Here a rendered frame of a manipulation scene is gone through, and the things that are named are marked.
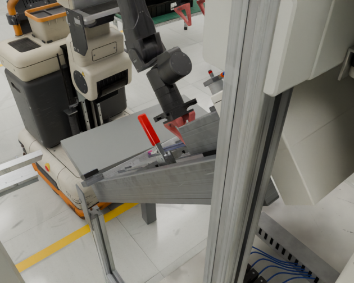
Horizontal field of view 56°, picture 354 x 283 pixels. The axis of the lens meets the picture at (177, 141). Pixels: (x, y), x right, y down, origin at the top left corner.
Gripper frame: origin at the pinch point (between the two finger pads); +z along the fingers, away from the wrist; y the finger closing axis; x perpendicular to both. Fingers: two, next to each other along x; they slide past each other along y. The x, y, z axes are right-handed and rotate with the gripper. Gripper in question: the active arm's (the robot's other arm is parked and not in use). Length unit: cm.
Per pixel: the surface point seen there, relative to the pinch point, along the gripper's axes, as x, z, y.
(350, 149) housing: -48.5, 3.8, -10.3
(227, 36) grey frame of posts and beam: -53, -11, -24
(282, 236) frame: -2.3, 34.3, 12.3
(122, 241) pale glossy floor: 92, 38, -6
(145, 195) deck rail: -12.3, 4.0, -20.8
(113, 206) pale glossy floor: 108, 23, 2
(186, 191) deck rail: -28.7, 3.4, -20.7
